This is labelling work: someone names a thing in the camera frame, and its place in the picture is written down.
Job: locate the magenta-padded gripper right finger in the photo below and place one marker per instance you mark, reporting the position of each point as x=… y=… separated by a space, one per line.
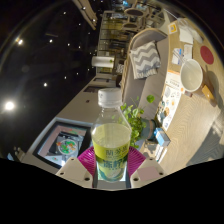
x=148 y=171

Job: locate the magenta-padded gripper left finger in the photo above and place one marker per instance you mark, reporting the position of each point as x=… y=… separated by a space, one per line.
x=75 y=170

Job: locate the clear green-labelled drink bottle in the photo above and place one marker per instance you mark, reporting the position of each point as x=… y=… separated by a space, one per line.
x=111 y=146

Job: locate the blue and white cards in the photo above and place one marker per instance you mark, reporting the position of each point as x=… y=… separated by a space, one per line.
x=160 y=152

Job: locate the black-framed food poster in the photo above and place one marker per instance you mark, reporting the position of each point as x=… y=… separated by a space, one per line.
x=65 y=146

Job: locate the small light blue box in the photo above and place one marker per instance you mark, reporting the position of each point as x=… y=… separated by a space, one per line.
x=162 y=137

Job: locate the green potted plant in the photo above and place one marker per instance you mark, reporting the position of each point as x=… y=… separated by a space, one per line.
x=136 y=121

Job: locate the thick printed menu board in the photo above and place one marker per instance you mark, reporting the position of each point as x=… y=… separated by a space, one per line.
x=172 y=96

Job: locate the grey curved sofa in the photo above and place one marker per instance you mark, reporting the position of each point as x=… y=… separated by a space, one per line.
x=146 y=90

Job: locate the group of ceiling lights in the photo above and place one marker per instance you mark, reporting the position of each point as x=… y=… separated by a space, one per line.
x=9 y=106

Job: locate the brown mug with white inside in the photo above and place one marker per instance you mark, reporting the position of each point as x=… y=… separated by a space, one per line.
x=191 y=76

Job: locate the white round pillar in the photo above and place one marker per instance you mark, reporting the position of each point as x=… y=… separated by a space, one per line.
x=102 y=62

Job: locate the grey zigzag pillow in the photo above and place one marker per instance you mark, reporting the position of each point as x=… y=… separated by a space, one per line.
x=145 y=60

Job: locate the flat round red coaster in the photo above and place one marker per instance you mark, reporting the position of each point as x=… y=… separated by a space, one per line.
x=207 y=55

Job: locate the yellow square card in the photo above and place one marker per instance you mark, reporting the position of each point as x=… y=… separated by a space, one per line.
x=173 y=28

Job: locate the clear plastic cup with straw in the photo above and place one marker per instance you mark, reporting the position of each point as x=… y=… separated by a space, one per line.
x=188 y=26

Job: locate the group of dining chairs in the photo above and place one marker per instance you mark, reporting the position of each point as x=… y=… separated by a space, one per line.
x=135 y=15

